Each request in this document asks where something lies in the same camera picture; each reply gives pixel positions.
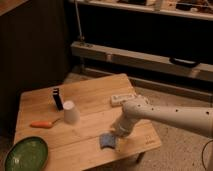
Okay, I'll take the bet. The white paper cup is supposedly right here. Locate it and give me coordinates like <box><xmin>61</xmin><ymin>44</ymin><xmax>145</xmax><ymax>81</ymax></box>
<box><xmin>63</xmin><ymin>101</ymin><xmax>80</xmax><ymax>124</ymax></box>

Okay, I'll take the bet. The green plate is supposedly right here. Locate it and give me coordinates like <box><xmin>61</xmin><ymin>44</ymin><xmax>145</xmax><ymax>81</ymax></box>
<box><xmin>4</xmin><ymin>136</ymin><xmax>49</xmax><ymax>171</ymax></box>

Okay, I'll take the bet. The upper shelf with items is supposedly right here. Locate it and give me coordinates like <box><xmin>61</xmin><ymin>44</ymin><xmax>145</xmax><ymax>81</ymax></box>
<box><xmin>68</xmin><ymin>0</ymin><xmax>213</xmax><ymax>22</ymax></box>

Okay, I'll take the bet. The metal pole stand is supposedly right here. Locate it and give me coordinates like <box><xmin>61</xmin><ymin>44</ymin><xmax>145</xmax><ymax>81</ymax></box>
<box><xmin>74</xmin><ymin>0</ymin><xmax>91</xmax><ymax>47</ymax></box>

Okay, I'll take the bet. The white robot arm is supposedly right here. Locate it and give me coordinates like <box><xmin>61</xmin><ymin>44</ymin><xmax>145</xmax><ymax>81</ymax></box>
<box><xmin>113</xmin><ymin>97</ymin><xmax>213</xmax><ymax>138</ymax></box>

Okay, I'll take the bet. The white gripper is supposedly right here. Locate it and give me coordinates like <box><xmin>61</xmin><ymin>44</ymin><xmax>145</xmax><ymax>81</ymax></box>
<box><xmin>112</xmin><ymin>115</ymin><xmax>138</xmax><ymax>138</ymax></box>

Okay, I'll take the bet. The long grey case with handle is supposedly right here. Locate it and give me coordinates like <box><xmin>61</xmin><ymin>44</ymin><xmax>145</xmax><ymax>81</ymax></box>
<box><xmin>71</xmin><ymin>41</ymin><xmax>213</xmax><ymax>82</ymax></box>

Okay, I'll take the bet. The wooden table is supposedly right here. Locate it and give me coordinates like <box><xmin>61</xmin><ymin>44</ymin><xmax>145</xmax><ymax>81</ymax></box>
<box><xmin>15</xmin><ymin>74</ymin><xmax>161</xmax><ymax>171</ymax></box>

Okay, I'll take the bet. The white remote controller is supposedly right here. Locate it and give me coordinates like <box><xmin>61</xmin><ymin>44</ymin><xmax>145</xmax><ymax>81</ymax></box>
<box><xmin>110</xmin><ymin>93</ymin><xmax>149</xmax><ymax>107</ymax></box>

